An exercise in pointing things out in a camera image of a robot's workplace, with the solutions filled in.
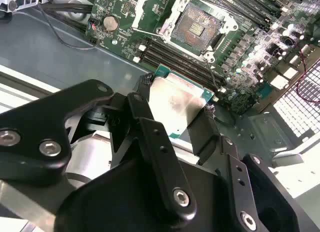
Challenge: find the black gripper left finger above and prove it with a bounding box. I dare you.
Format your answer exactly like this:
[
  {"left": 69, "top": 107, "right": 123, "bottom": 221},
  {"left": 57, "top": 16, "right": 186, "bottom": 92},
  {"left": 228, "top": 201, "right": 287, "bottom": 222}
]
[{"left": 0, "top": 73, "right": 198, "bottom": 222}]

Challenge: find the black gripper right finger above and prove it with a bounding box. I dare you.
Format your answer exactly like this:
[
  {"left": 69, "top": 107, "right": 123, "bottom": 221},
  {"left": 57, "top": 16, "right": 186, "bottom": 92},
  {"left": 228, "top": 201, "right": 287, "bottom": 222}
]
[{"left": 189, "top": 104, "right": 301, "bottom": 232}]

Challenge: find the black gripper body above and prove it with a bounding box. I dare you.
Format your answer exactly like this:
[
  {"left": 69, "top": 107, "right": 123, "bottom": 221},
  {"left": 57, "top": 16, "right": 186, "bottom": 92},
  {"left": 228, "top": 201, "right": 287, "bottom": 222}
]
[{"left": 54, "top": 151, "right": 241, "bottom": 232}]

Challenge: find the silver CPU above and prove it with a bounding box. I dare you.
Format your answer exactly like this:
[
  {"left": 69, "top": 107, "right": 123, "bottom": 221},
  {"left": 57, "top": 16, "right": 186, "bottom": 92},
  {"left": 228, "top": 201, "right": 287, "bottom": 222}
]
[{"left": 146, "top": 63, "right": 216, "bottom": 142}]

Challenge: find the thin wire locking lever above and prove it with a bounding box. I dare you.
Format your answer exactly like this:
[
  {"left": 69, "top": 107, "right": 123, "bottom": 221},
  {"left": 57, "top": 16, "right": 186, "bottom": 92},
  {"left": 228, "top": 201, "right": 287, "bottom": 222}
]
[{"left": 205, "top": 57, "right": 221, "bottom": 91}]

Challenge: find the metal socket cover frame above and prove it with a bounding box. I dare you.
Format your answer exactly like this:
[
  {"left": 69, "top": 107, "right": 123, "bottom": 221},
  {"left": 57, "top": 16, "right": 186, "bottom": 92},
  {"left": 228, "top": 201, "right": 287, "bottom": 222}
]
[{"left": 131, "top": 0, "right": 186, "bottom": 38}]

